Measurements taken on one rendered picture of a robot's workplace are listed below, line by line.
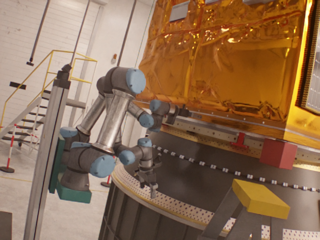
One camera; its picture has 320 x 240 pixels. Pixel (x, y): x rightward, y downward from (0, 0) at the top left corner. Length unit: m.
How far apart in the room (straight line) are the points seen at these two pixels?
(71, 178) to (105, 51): 8.61
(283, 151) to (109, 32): 8.84
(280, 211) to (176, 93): 1.55
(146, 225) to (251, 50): 1.29
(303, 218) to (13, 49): 8.52
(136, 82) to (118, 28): 8.82
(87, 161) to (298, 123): 1.11
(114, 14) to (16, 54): 3.35
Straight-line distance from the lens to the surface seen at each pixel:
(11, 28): 9.38
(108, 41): 10.06
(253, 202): 1.09
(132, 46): 10.37
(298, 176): 2.13
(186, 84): 2.38
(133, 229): 2.17
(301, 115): 1.75
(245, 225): 1.13
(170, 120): 1.96
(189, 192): 1.97
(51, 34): 9.50
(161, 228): 2.02
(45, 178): 1.68
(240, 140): 1.99
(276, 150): 1.72
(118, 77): 1.48
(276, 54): 1.77
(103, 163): 1.41
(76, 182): 1.55
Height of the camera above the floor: 1.72
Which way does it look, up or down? level
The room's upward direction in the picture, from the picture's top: 14 degrees clockwise
